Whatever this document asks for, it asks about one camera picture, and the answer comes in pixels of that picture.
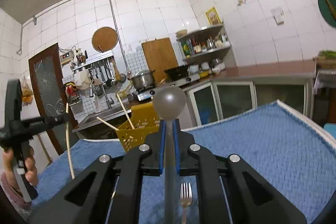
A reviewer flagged fork with green frog handle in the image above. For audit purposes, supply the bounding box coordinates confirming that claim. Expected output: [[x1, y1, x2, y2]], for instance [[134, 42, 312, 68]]
[[180, 182, 193, 224]]

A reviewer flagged person's left hand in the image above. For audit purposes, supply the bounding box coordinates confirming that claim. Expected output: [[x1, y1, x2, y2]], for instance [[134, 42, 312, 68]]
[[3, 147, 39, 187]]

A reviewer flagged utensil cup with chopsticks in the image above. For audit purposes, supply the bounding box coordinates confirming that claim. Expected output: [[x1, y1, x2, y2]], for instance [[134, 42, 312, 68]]
[[76, 49, 88, 65]]

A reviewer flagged blue knitted blanket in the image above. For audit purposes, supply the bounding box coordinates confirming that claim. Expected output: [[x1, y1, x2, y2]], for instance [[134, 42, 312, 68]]
[[31, 99, 336, 224]]

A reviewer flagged round wooden board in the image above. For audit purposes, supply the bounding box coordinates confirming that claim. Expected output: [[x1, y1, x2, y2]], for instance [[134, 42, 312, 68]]
[[91, 27, 118, 52]]

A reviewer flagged rectangular wooden cutting board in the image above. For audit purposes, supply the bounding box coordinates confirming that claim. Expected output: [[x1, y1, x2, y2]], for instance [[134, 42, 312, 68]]
[[141, 38, 179, 77]]

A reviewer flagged steel faucet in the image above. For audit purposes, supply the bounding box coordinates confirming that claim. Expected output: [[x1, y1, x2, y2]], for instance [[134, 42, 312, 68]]
[[89, 79, 114, 109]]

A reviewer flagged stack of bowls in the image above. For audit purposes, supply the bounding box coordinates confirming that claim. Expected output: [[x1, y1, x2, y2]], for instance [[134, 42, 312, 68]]
[[189, 57, 226, 75]]

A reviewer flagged steel sink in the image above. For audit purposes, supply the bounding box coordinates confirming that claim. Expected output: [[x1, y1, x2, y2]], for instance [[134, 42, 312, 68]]
[[79, 106, 132, 127]]

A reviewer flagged black wok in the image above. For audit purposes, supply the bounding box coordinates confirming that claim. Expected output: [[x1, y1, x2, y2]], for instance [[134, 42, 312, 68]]
[[164, 64, 190, 77]]

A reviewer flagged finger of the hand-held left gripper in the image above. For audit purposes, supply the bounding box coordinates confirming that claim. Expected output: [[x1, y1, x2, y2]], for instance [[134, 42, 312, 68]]
[[28, 112, 70, 134]]

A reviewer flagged steel corner shelf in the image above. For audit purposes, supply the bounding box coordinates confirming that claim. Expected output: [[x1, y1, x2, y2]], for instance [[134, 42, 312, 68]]
[[176, 24, 233, 62]]

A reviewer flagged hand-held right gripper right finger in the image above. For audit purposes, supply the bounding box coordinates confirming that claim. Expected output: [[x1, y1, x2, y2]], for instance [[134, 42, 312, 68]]
[[173, 118, 307, 224]]

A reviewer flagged wooden chopstick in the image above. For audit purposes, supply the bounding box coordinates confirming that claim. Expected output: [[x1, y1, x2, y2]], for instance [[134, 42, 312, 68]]
[[66, 103, 76, 179], [97, 116, 119, 132], [117, 94, 135, 130]]

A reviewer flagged white wall socket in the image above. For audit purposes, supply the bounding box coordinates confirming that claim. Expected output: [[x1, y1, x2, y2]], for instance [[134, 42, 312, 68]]
[[271, 7, 285, 25]]

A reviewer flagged grey spoon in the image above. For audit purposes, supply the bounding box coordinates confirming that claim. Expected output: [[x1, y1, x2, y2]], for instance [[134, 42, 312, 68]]
[[152, 85, 187, 224]]

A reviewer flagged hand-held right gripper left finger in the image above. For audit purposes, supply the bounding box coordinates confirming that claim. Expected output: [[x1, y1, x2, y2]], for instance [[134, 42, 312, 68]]
[[28, 119, 166, 224]]

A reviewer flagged steel wall utensil rack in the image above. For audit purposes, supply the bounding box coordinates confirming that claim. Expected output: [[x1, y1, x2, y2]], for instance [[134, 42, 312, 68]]
[[71, 56, 114, 72]]

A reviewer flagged plastic-covered stand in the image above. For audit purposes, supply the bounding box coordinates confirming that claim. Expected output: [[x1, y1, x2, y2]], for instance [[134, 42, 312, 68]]
[[312, 69, 336, 125]]

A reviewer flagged steel cooking pot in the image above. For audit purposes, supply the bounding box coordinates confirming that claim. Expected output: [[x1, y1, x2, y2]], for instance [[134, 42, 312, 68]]
[[130, 70, 156, 90]]

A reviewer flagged brown door with frosted glass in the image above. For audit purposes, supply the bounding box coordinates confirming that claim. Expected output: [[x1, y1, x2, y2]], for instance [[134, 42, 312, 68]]
[[28, 43, 79, 156]]

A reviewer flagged green round board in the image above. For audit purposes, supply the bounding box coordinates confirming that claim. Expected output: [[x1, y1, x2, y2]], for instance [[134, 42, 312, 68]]
[[318, 0, 336, 28]]

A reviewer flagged small straw brush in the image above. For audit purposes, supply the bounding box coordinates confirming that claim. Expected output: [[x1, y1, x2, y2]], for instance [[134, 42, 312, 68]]
[[324, 0, 336, 17]]

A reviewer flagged white hanging cloth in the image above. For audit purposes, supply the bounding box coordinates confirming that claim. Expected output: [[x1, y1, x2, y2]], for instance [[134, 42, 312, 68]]
[[74, 70, 91, 90]]

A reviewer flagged wall switch box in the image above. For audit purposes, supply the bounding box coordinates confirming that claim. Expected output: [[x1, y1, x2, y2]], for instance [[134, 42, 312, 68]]
[[60, 52, 74, 65]]

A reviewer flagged gas stove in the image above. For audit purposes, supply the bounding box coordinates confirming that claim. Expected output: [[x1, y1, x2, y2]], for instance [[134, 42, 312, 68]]
[[136, 74, 201, 101]]

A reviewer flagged row of hanging kitchen utensils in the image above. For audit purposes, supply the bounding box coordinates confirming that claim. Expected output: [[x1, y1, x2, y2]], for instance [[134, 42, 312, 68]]
[[89, 60, 126, 89]]

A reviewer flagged row of condiment bottles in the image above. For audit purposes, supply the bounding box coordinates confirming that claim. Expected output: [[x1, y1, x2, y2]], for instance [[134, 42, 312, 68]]
[[181, 34, 229, 56]]

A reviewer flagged hanging bag of food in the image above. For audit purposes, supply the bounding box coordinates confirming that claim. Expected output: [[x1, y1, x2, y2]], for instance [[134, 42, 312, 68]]
[[21, 77, 34, 106]]

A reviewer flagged metal wall pipe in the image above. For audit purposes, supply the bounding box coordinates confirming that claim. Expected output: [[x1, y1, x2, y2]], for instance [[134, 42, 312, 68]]
[[16, 0, 129, 69]]

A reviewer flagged person's left forearm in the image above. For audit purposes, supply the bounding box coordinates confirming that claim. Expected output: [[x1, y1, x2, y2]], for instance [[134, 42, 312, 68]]
[[0, 170, 33, 216]]

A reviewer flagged yellow plastic utensil holder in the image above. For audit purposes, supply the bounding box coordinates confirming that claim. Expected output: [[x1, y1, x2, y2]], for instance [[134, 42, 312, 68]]
[[115, 102, 162, 153]]

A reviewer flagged wooden chopping block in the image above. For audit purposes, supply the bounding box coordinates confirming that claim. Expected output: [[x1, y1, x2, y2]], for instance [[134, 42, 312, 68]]
[[315, 55, 336, 69]]

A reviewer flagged wire basket with items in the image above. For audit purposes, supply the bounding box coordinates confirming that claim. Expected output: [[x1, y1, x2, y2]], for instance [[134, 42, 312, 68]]
[[62, 82, 82, 105]]

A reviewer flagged yellow wall poster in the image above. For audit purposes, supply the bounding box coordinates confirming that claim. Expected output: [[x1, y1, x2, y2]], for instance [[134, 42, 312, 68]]
[[205, 7, 220, 25]]

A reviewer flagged kitchen counter cabinet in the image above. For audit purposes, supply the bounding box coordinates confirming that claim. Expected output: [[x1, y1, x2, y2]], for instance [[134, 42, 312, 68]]
[[72, 60, 317, 140]]

